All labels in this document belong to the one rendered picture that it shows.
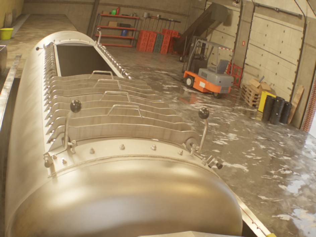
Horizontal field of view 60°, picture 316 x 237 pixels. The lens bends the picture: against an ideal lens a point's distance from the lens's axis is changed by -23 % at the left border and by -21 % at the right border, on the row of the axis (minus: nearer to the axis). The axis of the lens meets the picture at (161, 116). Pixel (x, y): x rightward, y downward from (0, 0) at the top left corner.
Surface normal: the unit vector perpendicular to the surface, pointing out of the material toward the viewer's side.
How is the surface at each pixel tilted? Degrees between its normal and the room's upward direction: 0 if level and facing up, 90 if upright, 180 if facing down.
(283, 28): 90
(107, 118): 90
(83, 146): 19
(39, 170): 40
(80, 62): 96
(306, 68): 90
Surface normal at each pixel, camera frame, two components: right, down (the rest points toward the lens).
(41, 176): -0.40, -0.76
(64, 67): 0.36, 0.40
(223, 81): 0.59, 0.40
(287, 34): -0.91, -0.05
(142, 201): 0.37, -0.04
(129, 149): 0.15, -0.92
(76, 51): 0.16, 0.59
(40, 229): 0.04, 0.00
